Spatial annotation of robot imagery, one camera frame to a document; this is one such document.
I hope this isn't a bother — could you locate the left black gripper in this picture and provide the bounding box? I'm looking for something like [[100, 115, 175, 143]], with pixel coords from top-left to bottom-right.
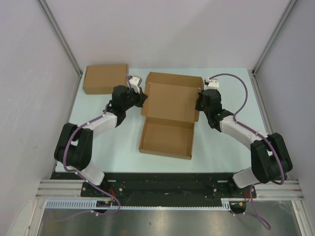
[[122, 87, 148, 111]]

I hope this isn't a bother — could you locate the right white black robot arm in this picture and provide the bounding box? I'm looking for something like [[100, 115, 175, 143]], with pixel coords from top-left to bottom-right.
[[195, 89, 293, 197]]

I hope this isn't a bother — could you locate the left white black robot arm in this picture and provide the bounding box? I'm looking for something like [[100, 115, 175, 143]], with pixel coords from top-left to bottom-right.
[[54, 85, 148, 197]]

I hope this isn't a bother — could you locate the closed brown cardboard box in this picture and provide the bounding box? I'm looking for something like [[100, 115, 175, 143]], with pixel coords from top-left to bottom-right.
[[83, 64, 128, 95]]

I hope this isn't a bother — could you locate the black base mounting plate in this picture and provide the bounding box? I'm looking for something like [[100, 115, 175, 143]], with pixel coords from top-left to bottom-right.
[[81, 173, 254, 199]]

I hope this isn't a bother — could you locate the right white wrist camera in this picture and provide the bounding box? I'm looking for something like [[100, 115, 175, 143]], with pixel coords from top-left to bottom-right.
[[204, 78, 220, 90]]

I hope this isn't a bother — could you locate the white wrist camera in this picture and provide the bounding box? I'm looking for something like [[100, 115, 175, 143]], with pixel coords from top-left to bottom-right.
[[204, 78, 220, 90], [126, 75, 142, 90]]

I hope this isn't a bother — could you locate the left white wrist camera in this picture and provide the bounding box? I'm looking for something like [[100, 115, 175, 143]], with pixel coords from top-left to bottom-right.
[[126, 75, 142, 90]]

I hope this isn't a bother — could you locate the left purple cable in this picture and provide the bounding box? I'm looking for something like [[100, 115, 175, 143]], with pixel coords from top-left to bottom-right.
[[46, 74, 131, 222]]

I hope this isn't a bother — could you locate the white slotted cable duct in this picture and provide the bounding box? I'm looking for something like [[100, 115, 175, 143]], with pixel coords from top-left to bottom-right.
[[45, 199, 231, 211]]

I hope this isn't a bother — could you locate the front aluminium extrusion rail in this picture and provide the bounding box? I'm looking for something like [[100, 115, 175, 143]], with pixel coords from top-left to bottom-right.
[[35, 179, 304, 201]]

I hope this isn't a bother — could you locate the left aluminium frame post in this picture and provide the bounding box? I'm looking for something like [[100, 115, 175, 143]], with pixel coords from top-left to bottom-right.
[[36, 0, 83, 76]]

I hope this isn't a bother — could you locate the aluminium frame post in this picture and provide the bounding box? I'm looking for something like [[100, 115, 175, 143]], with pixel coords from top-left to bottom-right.
[[252, 0, 299, 76], [36, 0, 83, 76]]

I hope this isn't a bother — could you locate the right aluminium frame post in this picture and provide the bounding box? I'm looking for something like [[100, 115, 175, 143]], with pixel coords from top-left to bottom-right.
[[252, 0, 299, 76]]

